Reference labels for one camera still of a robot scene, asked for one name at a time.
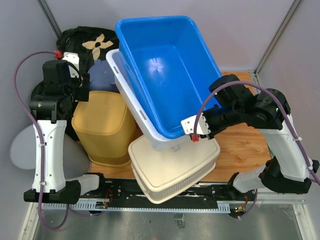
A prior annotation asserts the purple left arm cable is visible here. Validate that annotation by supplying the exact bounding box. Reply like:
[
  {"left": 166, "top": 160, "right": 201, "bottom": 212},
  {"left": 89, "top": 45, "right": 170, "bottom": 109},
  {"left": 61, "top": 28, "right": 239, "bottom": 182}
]
[{"left": 13, "top": 51, "right": 111, "bottom": 231}]

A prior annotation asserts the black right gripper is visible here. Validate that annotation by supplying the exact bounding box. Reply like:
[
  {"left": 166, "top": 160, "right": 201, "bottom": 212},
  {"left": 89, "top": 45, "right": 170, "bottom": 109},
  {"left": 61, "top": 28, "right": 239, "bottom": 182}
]
[{"left": 199, "top": 104, "right": 245, "bottom": 140}]

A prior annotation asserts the right aluminium frame rail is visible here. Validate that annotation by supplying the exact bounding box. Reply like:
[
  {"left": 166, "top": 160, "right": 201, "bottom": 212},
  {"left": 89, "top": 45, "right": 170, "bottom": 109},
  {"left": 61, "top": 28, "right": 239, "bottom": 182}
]
[{"left": 253, "top": 0, "right": 304, "bottom": 76}]

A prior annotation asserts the black large bucket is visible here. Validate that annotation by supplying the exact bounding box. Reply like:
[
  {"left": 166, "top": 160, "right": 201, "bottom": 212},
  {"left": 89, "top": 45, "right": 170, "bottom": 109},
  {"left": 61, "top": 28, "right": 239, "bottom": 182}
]
[{"left": 29, "top": 81, "right": 44, "bottom": 111}]

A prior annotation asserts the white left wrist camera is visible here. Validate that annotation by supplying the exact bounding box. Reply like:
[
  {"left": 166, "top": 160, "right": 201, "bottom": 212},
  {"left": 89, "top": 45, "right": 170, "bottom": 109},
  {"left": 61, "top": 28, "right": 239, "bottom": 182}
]
[{"left": 54, "top": 50, "right": 80, "bottom": 78}]

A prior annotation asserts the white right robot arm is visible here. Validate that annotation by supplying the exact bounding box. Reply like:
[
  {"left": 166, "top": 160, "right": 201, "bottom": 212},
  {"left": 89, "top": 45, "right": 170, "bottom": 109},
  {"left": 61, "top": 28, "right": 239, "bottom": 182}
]
[{"left": 203, "top": 74, "right": 320, "bottom": 200}]

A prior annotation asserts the blue bucket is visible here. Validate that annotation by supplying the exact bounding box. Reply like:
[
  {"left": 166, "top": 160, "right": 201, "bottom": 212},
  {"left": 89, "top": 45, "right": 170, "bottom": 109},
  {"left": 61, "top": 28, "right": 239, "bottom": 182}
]
[{"left": 88, "top": 59, "right": 119, "bottom": 93}]

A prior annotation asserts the grey bucket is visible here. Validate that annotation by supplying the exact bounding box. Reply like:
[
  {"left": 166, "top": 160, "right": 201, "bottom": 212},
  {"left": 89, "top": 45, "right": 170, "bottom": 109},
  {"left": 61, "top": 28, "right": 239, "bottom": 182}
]
[{"left": 10, "top": 125, "right": 91, "bottom": 180}]

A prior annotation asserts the black mounting rail plate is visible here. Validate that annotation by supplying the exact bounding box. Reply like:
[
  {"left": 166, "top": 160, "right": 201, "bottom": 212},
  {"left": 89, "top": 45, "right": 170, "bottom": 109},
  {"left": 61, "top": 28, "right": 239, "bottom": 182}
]
[{"left": 80, "top": 178, "right": 255, "bottom": 210}]

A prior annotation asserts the blue rimmed white tub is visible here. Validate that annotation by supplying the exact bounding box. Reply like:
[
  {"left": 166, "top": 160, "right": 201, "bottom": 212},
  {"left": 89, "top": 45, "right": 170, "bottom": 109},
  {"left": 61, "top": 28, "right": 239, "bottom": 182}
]
[{"left": 106, "top": 49, "right": 190, "bottom": 151}]

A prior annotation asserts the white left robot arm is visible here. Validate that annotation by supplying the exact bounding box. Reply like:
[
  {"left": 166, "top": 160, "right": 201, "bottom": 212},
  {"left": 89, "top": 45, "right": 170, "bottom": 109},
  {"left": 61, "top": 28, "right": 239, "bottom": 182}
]
[{"left": 23, "top": 59, "right": 107, "bottom": 205}]

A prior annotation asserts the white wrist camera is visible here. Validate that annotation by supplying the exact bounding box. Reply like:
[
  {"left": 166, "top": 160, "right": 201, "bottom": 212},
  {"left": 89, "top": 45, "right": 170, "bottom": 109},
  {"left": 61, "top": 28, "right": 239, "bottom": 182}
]
[
  {"left": 180, "top": 113, "right": 211, "bottom": 142},
  {"left": 54, "top": 50, "right": 80, "bottom": 78}
]

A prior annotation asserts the aluminium frame rail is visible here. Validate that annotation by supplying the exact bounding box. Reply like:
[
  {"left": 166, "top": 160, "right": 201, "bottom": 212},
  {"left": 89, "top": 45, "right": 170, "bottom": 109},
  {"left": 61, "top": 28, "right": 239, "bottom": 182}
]
[
  {"left": 253, "top": 0, "right": 304, "bottom": 76},
  {"left": 36, "top": 0, "right": 62, "bottom": 39}
]

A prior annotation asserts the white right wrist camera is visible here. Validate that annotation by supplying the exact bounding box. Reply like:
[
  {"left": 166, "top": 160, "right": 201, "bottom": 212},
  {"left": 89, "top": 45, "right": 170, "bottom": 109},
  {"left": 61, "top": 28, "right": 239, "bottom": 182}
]
[{"left": 180, "top": 113, "right": 211, "bottom": 142}]

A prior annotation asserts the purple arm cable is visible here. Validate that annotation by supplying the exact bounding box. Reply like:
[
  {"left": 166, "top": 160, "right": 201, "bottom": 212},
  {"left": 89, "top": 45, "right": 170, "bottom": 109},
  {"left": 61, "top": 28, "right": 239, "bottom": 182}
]
[
  {"left": 13, "top": 51, "right": 111, "bottom": 231},
  {"left": 193, "top": 80, "right": 320, "bottom": 221}
]

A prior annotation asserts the beige perforated basket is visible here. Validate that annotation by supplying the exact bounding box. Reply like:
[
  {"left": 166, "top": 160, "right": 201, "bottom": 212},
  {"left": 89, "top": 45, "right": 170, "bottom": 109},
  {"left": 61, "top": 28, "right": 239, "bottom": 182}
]
[{"left": 128, "top": 136, "right": 221, "bottom": 204}]

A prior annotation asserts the black floral pillow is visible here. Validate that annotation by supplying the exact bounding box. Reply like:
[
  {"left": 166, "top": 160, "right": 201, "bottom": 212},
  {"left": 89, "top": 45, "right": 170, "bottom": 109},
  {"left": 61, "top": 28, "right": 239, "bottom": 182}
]
[{"left": 56, "top": 26, "right": 120, "bottom": 73}]

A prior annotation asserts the yellow slatted basket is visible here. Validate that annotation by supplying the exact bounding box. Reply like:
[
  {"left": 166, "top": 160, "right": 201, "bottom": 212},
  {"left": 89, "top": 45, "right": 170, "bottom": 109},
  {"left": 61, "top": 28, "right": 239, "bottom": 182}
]
[{"left": 71, "top": 90, "right": 137, "bottom": 168}]

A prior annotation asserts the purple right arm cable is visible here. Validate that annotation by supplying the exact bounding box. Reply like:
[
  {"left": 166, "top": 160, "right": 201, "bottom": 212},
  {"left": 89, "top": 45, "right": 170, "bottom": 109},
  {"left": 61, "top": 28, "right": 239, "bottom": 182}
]
[{"left": 193, "top": 80, "right": 320, "bottom": 221}]

